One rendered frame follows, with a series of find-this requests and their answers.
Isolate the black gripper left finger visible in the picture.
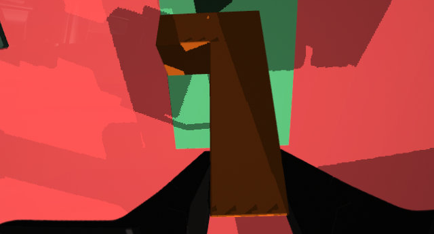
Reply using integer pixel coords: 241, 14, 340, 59
0, 151, 211, 234

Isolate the orange l-shaped part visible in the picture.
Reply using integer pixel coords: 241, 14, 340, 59
156, 10, 290, 217

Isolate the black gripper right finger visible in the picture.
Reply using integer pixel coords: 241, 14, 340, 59
280, 149, 434, 234

